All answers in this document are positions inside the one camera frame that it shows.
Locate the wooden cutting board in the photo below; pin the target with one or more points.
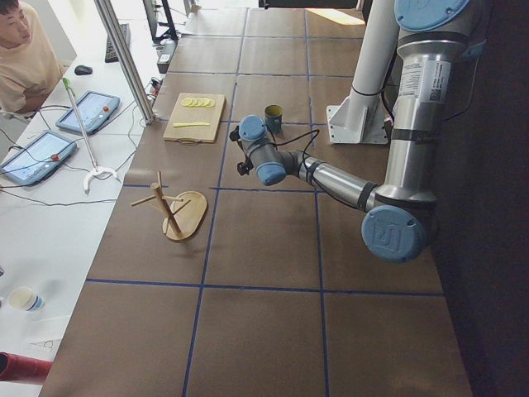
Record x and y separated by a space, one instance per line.
195 114

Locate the red cylinder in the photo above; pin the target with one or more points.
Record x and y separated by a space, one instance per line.
24 369

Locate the aluminium frame post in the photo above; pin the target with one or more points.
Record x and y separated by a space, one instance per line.
111 25

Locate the wooden cup storage rack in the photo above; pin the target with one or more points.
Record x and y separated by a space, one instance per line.
183 213

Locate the lower blue teach pendant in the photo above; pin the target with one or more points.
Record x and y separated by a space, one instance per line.
39 159

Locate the person in beige shirt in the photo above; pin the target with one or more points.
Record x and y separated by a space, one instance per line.
29 67

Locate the blue mug yellow inside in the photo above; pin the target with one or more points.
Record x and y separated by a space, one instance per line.
273 118

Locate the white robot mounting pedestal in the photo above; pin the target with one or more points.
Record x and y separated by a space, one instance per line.
359 119

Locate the blue teach pendant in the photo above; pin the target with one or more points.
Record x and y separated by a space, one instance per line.
39 159
94 108

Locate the upper blue teach pendant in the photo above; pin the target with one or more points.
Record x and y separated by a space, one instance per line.
94 108

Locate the white grabber stick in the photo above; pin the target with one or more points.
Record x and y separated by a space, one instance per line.
97 170

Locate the white paper cup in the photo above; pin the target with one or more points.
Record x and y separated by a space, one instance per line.
25 299

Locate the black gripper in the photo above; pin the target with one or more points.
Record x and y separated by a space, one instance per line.
243 167

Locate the black computer mouse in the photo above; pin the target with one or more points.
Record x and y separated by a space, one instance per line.
83 70

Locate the yellow plastic knife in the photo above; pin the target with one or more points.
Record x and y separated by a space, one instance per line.
190 124

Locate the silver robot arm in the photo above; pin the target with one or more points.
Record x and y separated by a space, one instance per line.
397 97

